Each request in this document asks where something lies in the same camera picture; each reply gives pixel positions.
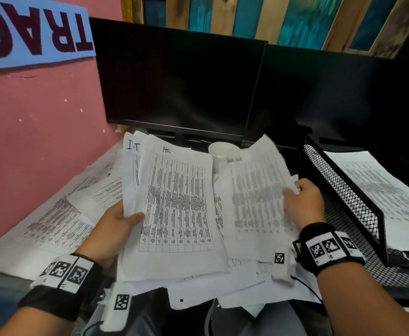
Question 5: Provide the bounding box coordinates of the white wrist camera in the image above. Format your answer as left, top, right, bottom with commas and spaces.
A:
101, 281, 134, 332
271, 246, 298, 286

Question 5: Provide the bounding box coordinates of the black camera cable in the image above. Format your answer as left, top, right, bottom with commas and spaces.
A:
82, 320, 106, 336
290, 274, 324, 305

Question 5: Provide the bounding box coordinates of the white paper cup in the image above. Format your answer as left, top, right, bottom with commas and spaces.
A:
208, 141, 242, 172

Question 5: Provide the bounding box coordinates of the blue sign with maroon letters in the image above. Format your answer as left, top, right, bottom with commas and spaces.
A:
0, 0, 97, 71

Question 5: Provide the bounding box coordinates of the pile of printed papers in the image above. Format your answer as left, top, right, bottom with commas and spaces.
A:
14, 147, 322, 317

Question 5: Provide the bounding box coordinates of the black mesh paper tray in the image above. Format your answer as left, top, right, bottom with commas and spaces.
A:
297, 131, 409, 305

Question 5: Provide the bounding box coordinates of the black computer monitor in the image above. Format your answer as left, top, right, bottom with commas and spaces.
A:
243, 44, 409, 154
89, 17, 269, 147

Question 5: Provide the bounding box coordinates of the person's left forearm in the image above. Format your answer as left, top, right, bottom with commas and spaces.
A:
0, 306, 76, 336

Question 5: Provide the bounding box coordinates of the black wrist strap with markers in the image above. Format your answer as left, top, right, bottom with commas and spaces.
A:
292, 222, 366, 277
18, 253, 104, 322

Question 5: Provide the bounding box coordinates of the person's right forearm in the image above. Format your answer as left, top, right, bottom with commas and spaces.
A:
318, 264, 409, 336

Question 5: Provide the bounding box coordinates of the person's left hand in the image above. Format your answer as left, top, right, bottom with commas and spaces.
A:
76, 200, 146, 269

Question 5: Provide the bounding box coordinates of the white desk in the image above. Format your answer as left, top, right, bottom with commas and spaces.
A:
0, 131, 128, 282

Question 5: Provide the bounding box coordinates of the person's right hand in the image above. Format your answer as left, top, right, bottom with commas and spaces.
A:
282, 177, 328, 239

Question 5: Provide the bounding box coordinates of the white panel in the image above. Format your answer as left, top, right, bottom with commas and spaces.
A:
117, 131, 230, 282

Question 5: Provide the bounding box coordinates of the white drawstring cord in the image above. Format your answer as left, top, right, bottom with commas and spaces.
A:
204, 299, 218, 336

